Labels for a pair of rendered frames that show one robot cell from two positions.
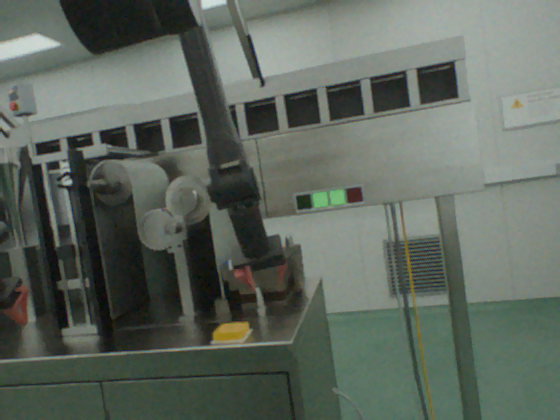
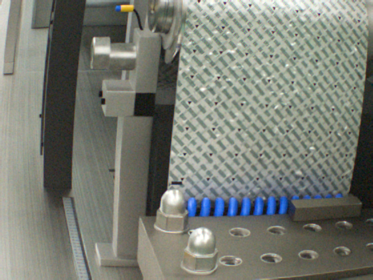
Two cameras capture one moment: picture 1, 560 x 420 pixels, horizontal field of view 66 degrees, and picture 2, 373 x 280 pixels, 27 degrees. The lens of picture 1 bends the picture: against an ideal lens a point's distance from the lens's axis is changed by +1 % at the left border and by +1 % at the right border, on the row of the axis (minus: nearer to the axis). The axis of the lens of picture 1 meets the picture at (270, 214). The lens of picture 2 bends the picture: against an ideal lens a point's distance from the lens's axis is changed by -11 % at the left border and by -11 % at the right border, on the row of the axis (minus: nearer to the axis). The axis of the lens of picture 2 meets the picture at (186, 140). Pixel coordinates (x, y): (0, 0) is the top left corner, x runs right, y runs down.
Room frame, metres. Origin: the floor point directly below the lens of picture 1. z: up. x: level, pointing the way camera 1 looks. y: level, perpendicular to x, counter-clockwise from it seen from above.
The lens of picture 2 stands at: (0.90, -0.62, 1.41)
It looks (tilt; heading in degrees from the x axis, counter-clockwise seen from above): 19 degrees down; 64
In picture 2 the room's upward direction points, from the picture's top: 5 degrees clockwise
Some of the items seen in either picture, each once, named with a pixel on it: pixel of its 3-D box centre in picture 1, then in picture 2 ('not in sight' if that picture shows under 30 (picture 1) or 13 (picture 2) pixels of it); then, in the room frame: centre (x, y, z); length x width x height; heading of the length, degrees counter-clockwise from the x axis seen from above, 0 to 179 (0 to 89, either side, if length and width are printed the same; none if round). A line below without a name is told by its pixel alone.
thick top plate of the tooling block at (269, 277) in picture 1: (269, 264); (322, 261); (1.41, 0.03, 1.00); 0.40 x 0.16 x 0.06; 167
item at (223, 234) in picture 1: (226, 237); (274, 134); (1.40, 0.15, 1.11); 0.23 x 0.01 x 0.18; 167
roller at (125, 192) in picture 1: (133, 183); not in sight; (1.48, 0.45, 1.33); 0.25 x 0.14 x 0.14; 167
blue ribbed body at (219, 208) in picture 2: not in sight; (273, 211); (1.40, 0.13, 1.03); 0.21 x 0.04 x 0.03; 167
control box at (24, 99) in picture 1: (19, 100); not in sight; (1.45, 0.77, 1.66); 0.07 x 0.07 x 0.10; 61
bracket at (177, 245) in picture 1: (182, 267); (121, 152); (1.27, 0.28, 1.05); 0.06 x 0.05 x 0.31; 167
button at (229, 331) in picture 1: (231, 331); not in sight; (1.04, 0.14, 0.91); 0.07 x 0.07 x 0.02; 77
